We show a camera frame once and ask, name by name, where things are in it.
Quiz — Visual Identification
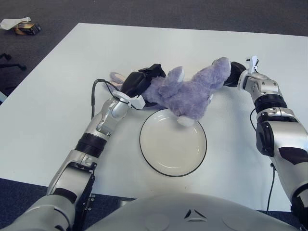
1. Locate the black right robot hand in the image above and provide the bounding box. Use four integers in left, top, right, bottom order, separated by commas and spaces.
225, 61, 247, 88

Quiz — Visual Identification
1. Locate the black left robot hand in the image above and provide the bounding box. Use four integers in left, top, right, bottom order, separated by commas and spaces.
120, 64, 167, 109

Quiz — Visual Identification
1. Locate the purple plush bear doll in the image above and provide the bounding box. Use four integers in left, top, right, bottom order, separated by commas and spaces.
109, 57, 232, 128

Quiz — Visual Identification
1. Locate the white plate with black rim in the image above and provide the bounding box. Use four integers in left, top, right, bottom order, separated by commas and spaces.
139, 108, 207, 178

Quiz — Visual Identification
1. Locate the white right wrist connector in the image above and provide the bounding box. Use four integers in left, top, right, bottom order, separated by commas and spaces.
245, 55, 259, 74

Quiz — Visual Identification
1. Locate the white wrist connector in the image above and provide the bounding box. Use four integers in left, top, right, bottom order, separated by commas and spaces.
245, 55, 259, 74
112, 90, 146, 110

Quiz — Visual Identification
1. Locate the white left wrist connector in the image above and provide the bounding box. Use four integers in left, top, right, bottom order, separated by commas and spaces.
112, 90, 146, 110

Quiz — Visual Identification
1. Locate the black and yellow box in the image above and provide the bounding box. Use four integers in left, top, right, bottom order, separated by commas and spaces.
13, 22, 42, 36

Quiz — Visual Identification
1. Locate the black office chair base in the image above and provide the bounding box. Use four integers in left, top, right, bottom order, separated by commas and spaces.
0, 52, 26, 71

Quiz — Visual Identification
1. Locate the white crumpled cloth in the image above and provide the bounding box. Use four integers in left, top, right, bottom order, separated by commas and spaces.
0, 16, 32, 31

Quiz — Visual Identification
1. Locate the grey robot torso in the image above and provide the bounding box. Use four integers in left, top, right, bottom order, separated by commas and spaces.
91, 192, 304, 231

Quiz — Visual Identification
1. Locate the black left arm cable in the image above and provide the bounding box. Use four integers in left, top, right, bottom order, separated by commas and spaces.
90, 78, 116, 118

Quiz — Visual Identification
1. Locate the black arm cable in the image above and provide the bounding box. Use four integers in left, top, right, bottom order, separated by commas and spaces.
90, 78, 116, 118
249, 109, 277, 215

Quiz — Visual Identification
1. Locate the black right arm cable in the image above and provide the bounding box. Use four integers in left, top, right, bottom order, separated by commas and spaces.
249, 109, 277, 215

